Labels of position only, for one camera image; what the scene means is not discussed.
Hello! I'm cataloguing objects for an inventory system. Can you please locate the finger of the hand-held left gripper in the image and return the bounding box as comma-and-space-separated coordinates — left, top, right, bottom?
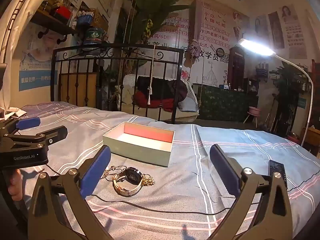
4, 126, 68, 147
0, 117, 41, 137

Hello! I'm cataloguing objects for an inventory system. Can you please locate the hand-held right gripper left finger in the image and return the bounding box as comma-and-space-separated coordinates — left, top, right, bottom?
27, 145, 118, 240

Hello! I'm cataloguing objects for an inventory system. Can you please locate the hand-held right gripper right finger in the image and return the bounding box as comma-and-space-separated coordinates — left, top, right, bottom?
207, 144, 293, 240

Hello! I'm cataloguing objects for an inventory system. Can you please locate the beige strap wristwatch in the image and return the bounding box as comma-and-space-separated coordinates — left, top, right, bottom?
112, 167, 143, 197

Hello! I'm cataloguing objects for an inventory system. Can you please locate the pale green box pink inside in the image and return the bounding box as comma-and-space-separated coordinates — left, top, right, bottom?
102, 121, 175, 167

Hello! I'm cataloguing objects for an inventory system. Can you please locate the gold chain necklace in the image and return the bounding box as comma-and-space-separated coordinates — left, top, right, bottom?
141, 174, 155, 187

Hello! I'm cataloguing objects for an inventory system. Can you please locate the person's left hand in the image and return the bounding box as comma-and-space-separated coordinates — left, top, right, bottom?
7, 169, 26, 207

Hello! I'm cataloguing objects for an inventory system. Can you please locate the grey striped bedsheet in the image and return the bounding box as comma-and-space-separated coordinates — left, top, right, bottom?
10, 101, 320, 240

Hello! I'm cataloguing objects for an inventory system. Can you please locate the black remote control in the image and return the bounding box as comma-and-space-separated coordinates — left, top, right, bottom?
268, 159, 288, 191

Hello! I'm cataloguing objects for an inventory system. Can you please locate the green patterned counter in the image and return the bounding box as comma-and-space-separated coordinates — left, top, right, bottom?
199, 84, 259, 123

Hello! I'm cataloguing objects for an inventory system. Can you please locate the pink stool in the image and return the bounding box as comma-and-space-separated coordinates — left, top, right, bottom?
246, 106, 262, 129

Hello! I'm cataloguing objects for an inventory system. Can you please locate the red cloth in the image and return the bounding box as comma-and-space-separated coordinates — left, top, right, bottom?
132, 91, 176, 111

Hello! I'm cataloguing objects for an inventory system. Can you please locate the brown cardboard box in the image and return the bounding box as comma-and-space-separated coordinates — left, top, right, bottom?
301, 126, 320, 153

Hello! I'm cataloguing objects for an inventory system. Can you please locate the green tin can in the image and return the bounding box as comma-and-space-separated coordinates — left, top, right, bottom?
84, 26, 104, 46

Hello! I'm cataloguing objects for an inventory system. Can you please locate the dark wooden cabinet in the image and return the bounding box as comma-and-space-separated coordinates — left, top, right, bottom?
228, 46, 246, 89

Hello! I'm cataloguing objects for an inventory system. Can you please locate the dark clothes pile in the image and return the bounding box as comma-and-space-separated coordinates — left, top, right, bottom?
136, 76, 188, 101

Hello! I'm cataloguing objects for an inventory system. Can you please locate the tall potted plant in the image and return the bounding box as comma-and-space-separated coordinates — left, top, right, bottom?
272, 60, 313, 135

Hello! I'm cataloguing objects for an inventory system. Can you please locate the red box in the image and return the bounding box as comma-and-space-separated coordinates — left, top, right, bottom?
50, 6, 73, 20

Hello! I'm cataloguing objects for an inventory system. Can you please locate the blue basket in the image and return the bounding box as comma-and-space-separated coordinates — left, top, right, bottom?
77, 14, 95, 27

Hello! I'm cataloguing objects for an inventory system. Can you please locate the white gooseneck lamp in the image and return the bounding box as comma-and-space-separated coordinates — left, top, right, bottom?
237, 38, 314, 147

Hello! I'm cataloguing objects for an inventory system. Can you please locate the large green leafy plant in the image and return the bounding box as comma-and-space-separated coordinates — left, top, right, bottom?
121, 0, 200, 64

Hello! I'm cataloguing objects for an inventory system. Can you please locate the black cable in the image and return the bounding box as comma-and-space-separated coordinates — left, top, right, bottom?
46, 164, 263, 216

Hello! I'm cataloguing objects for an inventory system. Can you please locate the blue face wall poster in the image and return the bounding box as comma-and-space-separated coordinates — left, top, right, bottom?
19, 22, 59, 92

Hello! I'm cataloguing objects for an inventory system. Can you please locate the black iron bed frame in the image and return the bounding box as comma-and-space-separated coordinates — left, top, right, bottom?
51, 43, 184, 124

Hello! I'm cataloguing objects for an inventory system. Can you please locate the wooden wall shelf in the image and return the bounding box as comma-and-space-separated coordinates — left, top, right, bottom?
30, 10, 78, 43

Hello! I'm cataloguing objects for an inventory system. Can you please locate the small wall rack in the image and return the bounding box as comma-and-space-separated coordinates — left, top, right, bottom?
256, 62, 269, 82

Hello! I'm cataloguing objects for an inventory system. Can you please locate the white tassel rope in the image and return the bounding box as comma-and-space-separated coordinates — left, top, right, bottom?
147, 42, 157, 105

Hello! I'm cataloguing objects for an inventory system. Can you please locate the large printed wall banner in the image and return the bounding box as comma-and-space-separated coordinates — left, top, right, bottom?
160, 5, 251, 87

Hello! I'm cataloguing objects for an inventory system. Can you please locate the dark portrait wall poster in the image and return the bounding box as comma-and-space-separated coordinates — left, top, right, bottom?
268, 11, 285, 50

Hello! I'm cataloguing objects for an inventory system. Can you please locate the tall portrait wall poster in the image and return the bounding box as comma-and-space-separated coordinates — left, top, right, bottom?
281, 5, 308, 59

